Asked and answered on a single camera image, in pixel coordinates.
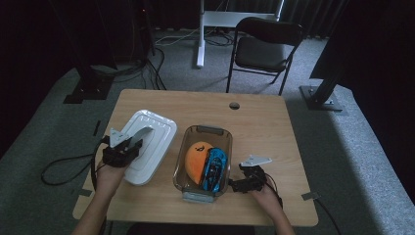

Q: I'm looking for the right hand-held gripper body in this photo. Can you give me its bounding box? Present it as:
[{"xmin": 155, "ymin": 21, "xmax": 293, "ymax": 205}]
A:
[{"xmin": 239, "ymin": 154, "xmax": 273, "ymax": 194}]

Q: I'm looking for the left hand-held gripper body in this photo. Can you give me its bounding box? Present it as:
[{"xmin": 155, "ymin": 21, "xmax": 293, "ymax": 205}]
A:
[{"xmin": 102, "ymin": 127, "xmax": 140, "ymax": 168}]

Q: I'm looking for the white container lid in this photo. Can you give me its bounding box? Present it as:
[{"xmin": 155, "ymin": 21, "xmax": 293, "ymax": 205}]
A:
[{"xmin": 122, "ymin": 109, "xmax": 178, "ymax": 186}]

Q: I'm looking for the blue toy car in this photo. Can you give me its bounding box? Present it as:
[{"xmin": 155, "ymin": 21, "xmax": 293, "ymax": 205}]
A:
[{"xmin": 201, "ymin": 147, "xmax": 228, "ymax": 193}]

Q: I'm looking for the orange plush toy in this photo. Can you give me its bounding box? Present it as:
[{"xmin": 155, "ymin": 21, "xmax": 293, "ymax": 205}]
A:
[{"xmin": 184, "ymin": 141, "xmax": 214, "ymax": 185}]

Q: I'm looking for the clear plastic container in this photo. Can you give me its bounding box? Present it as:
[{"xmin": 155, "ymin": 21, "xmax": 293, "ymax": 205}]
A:
[{"xmin": 172, "ymin": 124, "xmax": 234, "ymax": 204}]

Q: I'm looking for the person's left hand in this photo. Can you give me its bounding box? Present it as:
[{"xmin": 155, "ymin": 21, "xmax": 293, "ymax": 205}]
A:
[{"xmin": 94, "ymin": 161, "xmax": 127, "ymax": 198}]

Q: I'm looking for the person's right hand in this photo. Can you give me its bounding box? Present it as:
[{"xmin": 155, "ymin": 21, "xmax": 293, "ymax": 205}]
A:
[{"xmin": 250, "ymin": 184, "xmax": 284, "ymax": 213}]

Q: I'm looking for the person's dark clothing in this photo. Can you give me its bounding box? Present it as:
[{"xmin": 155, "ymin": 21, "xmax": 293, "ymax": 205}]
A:
[{"xmin": 126, "ymin": 223, "xmax": 255, "ymax": 235}]

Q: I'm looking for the black metal stand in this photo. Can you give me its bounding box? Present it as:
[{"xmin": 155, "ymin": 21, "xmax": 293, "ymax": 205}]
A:
[
  {"xmin": 299, "ymin": 65, "xmax": 347, "ymax": 113},
  {"xmin": 63, "ymin": 58, "xmax": 115, "ymax": 105}
]

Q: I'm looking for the black folding chair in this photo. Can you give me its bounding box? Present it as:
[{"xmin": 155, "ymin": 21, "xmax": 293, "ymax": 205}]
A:
[{"xmin": 225, "ymin": 17, "xmax": 305, "ymax": 96}]

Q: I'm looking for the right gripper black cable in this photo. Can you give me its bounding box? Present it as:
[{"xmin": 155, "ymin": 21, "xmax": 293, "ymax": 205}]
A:
[{"xmin": 263, "ymin": 172, "xmax": 284, "ymax": 210}]

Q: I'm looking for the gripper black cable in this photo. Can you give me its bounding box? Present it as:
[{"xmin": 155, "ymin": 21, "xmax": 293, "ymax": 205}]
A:
[
  {"xmin": 91, "ymin": 136, "xmax": 111, "ymax": 191},
  {"xmin": 263, "ymin": 172, "xmax": 284, "ymax": 210}
]

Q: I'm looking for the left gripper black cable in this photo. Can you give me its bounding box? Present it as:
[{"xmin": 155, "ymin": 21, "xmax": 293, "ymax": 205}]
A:
[{"xmin": 91, "ymin": 136, "xmax": 111, "ymax": 191}]

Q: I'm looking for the bundle of black cables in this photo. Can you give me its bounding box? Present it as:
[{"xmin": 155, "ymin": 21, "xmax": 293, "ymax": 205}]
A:
[{"xmin": 91, "ymin": 47, "xmax": 167, "ymax": 91}]

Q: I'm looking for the thin black cable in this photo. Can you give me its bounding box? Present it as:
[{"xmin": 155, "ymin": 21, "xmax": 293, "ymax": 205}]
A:
[
  {"xmin": 314, "ymin": 198, "xmax": 342, "ymax": 235},
  {"xmin": 41, "ymin": 153, "xmax": 106, "ymax": 186}
]

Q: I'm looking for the white cable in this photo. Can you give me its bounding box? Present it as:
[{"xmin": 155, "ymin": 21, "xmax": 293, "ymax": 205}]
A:
[{"xmin": 155, "ymin": 27, "xmax": 201, "ymax": 47}]

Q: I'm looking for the white desk frame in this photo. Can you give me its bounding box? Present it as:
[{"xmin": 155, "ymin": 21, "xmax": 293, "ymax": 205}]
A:
[{"xmin": 195, "ymin": 0, "xmax": 285, "ymax": 69}]

